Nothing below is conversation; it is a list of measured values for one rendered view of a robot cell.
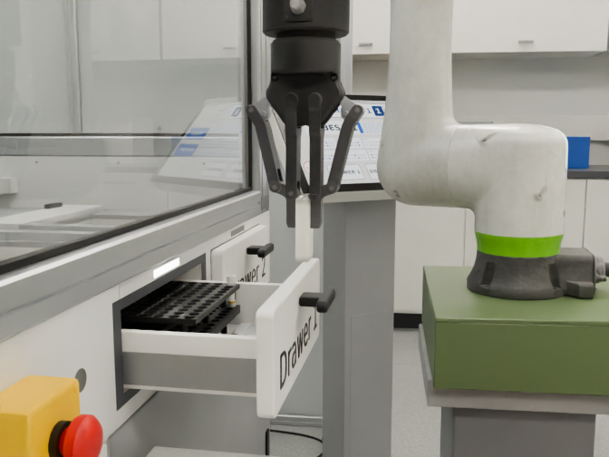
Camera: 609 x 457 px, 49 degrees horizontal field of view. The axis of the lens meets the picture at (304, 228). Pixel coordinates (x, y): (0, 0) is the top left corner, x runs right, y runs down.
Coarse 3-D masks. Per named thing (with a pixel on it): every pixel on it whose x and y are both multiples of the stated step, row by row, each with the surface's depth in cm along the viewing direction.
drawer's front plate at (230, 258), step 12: (252, 228) 120; (264, 228) 123; (240, 240) 108; (252, 240) 115; (264, 240) 123; (216, 252) 98; (228, 252) 101; (240, 252) 107; (216, 264) 98; (228, 264) 101; (240, 264) 108; (252, 264) 115; (216, 276) 98; (240, 276) 108; (264, 276) 124
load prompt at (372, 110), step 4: (360, 104) 179; (364, 104) 179; (368, 104) 180; (372, 104) 181; (376, 104) 181; (380, 104) 182; (384, 104) 182; (340, 108) 175; (364, 108) 179; (368, 108) 179; (372, 108) 180; (376, 108) 180; (380, 108) 181; (384, 108) 182; (336, 112) 174; (340, 112) 174; (364, 112) 178; (368, 112) 178; (372, 112) 179; (376, 112) 179; (380, 112) 180; (332, 116) 172; (336, 116) 173; (340, 116) 173; (364, 116) 177; (368, 116) 177; (372, 116) 178; (376, 116) 178; (380, 116) 179
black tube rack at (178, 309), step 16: (160, 288) 86; (176, 288) 86; (192, 288) 86; (208, 288) 87; (144, 304) 79; (160, 304) 79; (176, 304) 80; (192, 304) 79; (224, 304) 88; (128, 320) 74; (144, 320) 73; (160, 320) 73; (176, 320) 73; (208, 320) 81; (224, 320) 83
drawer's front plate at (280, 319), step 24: (312, 264) 88; (288, 288) 74; (312, 288) 87; (264, 312) 65; (288, 312) 72; (312, 312) 87; (264, 336) 65; (288, 336) 72; (312, 336) 88; (264, 360) 65; (264, 384) 66; (288, 384) 73; (264, 408) 66
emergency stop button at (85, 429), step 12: (72, 420) 48; (84, 420) 48; (96, 420) 49; (72, 432) 47; (84, 432) 48; (96, 432) 49; (60, 444) 48; (72, 444) 47; (84, 444) 47; (96, 444) 49; (72, 456) 47; (84, 456) 48; (96, 456) 49
